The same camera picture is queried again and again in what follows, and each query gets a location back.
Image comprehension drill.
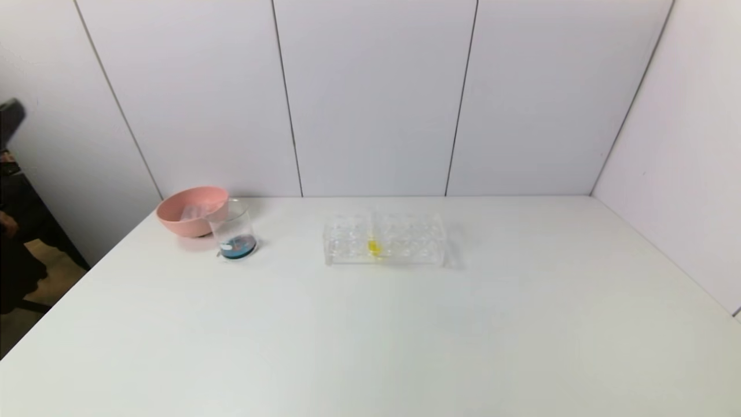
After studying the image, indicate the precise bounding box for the pink plastic bowl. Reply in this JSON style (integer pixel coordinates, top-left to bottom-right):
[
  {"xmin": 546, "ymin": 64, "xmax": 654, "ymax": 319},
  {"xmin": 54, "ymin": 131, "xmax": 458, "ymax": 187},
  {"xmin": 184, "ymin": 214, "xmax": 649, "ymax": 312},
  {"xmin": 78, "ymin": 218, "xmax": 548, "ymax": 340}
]
[{"xmin": 155, "ymin": 186, "xmax": 230, "ymax": 238}]

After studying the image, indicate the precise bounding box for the clear acrylic test tube rack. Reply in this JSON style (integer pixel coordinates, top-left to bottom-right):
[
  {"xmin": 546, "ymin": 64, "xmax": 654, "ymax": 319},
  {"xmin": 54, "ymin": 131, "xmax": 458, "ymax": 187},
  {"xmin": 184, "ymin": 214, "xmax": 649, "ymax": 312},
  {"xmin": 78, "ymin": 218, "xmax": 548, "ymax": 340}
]
[{"xmin": 323, "ymin": 211, "xmax": 447, "ymax": 268}]

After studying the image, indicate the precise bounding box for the clear glass beaker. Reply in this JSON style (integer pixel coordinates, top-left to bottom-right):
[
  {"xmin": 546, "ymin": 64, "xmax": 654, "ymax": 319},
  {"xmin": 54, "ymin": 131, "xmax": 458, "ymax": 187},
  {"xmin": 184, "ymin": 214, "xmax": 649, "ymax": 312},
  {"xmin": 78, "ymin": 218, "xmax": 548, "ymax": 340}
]
[{"xmin": 207, "ymin": 199, "xmax": 259, "ymax": 260}]

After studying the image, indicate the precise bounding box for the test tube with yellow pigment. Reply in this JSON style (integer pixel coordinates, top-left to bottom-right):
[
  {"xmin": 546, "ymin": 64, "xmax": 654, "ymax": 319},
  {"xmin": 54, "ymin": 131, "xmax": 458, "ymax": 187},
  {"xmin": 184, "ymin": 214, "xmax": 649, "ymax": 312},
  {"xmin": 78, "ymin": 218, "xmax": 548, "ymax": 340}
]
[{"xmin": 366, "ymin": 206, "xmax": 383, "ymax": 258}]

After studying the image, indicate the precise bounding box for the test tube with blue pigment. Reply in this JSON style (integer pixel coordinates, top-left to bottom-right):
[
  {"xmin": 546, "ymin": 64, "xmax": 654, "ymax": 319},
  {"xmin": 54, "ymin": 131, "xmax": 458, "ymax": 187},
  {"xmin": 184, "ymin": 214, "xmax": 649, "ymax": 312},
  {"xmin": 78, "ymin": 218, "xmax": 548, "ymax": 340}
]
[{"xmin": 181, "ymin": 203, "xmax": 214, "ymax": 222}]

